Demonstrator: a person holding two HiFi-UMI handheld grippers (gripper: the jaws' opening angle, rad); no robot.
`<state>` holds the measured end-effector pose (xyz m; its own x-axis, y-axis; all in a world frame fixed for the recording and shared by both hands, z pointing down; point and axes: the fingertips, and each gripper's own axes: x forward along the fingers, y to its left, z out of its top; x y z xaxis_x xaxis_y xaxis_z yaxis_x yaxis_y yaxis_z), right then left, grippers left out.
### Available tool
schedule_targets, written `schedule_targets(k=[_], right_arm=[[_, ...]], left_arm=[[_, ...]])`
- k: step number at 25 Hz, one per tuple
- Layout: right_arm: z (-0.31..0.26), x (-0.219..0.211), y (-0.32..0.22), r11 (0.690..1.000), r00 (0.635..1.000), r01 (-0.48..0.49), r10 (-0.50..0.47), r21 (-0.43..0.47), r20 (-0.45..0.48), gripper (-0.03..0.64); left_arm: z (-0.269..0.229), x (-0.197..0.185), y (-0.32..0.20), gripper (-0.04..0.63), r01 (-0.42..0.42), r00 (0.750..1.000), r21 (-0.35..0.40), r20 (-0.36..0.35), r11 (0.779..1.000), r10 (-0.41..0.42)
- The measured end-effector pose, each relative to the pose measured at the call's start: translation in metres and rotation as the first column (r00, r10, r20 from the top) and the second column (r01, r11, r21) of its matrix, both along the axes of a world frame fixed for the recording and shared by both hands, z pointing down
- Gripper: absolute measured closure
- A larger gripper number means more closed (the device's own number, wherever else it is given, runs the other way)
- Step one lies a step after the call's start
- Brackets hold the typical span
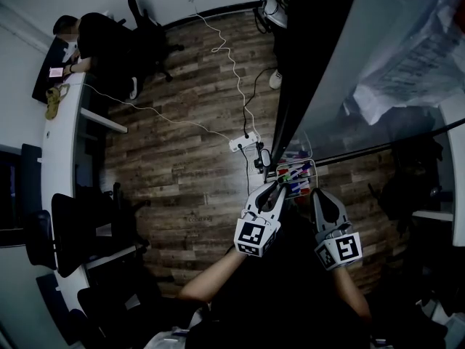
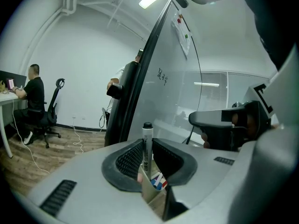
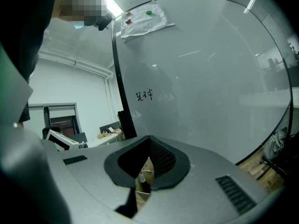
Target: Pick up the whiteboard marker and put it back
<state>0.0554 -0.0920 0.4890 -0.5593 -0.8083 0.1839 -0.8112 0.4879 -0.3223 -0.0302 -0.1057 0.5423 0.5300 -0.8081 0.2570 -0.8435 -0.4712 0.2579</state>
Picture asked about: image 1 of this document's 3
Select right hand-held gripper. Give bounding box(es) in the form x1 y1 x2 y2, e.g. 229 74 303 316
311 189 363 271

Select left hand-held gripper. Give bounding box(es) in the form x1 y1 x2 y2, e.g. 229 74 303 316
233 180 288 258

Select pile of colourful marker pens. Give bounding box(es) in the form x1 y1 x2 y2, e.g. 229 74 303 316
278 162 312 196

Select person's left forearm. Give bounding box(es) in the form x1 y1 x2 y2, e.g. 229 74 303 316
177 247 248 303

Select person's right forearm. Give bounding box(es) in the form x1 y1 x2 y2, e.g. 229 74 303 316
328 265 372 323

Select black-framed glass whiteboard on stand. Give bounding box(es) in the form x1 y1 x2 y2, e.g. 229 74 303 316
263 0 465 181

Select white plastic holder box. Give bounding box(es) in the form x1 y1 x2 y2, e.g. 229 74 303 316
274 160 319 199

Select white power strip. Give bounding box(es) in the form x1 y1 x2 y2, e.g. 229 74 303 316
228 133 262 153

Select black backpack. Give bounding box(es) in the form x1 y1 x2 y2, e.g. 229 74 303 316
366 147 446 236

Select person's black clothing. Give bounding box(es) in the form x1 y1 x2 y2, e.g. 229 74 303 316
143 209 371 349

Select white side desk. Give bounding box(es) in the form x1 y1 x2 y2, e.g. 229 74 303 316
412 96 465 246

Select crumpled white paper sheet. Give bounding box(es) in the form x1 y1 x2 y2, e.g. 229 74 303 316
343 0 465 126

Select black office chair with headrest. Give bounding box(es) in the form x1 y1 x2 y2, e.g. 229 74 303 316
116 0 185 83

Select curved white desk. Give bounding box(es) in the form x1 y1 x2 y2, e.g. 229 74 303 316
40 69 129 312

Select beige cloth bag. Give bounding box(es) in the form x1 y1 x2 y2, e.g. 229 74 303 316
44 84 71 121

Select dark grey desk divider panel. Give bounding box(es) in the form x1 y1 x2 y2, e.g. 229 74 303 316
20 143 43 210
35 273 79 347

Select black laptop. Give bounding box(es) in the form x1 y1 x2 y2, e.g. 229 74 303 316
31 36 79 105

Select dark framed window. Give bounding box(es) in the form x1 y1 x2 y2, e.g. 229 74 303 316
0 149 21 249

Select black power cable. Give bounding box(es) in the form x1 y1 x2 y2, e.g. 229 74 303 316
242 67 278 140
243 147 255 196

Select long thin white cable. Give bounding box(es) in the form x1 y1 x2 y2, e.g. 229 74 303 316
81 81 233 141

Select wavy white cable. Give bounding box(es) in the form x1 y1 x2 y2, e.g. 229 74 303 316
192 1 262 141

